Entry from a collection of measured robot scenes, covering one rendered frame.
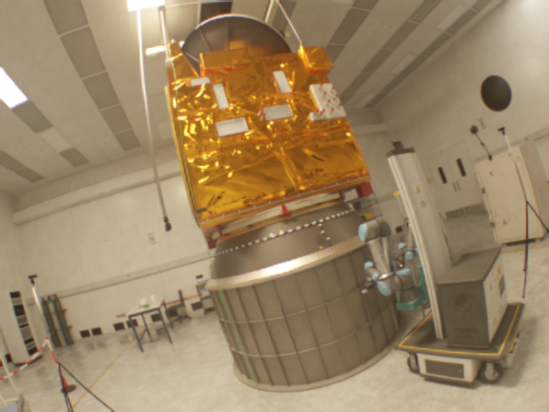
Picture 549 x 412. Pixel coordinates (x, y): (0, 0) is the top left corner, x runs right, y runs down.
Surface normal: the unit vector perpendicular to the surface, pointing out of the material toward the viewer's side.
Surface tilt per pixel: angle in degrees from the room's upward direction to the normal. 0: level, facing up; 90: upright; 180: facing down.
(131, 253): 90
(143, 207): 90
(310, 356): 90
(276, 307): 90
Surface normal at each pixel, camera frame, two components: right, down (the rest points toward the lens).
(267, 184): 0.25, -0.24
